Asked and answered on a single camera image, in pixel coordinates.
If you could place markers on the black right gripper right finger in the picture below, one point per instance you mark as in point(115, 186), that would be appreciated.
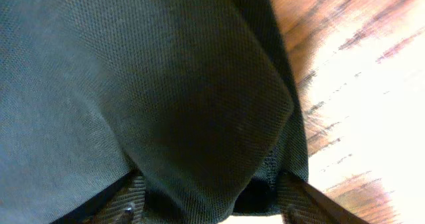
point(301, 203)

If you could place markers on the black t-shirt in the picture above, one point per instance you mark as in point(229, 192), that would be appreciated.
point(196, 95)

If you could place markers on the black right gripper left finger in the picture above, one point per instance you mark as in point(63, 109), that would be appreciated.
point(120, 203)

